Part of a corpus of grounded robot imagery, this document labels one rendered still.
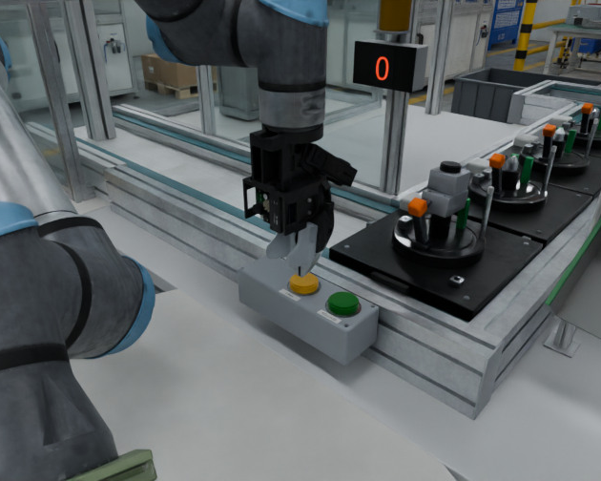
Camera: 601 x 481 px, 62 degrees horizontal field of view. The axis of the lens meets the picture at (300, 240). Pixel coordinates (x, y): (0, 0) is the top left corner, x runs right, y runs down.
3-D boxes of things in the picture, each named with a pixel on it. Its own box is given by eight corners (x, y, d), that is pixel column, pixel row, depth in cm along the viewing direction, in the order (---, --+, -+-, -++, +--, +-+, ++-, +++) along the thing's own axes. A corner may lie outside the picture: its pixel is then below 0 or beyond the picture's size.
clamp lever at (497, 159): (499, 195, 89) (500, 161, 84) (488, 192, 90) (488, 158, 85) (508, 182, 90) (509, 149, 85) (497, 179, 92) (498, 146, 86)
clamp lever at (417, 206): (424, 247, 72) (419, 209, 67) (412, 242, 74) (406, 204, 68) (437, 231, 74) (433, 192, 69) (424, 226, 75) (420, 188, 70)
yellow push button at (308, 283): (304, 303, 68) (304, 290, 67) (283, 291, 70) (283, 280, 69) (323, 290, 71) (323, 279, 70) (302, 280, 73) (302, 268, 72)
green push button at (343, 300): (344, 324, 64) (345, 312, 63) (321, 312, 66) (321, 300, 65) (363, 311, 66) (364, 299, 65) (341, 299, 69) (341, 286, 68)
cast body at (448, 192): (445, 218, 72) (454, 171, 69) (418, 209, 74) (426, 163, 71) (470, 204, 77) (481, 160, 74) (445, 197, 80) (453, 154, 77)
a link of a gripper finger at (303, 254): (276, 289, 65) (275, 226, 61) (306, 272, 69) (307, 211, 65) (294, 299, 64) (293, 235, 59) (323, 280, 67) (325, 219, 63)
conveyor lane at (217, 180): (461, 375, 69) (473, 317, 64) (134, 202, 119) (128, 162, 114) (539, 289, 87) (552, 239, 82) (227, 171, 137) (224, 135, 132)
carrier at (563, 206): (544, 251, 81) (564, 178, 75) (415, 208, 95) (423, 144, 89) (590, 205, 96) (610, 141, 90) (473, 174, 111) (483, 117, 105)
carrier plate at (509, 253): (470, 324, 64) (473, 310, 63) (328, 258, 79) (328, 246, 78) (540, 254, 80) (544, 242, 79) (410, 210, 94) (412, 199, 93)
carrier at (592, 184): (590, 204, 96) (611, 141, 90) (474, 174, 111) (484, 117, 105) (624, 172, 112) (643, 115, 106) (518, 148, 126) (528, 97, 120)
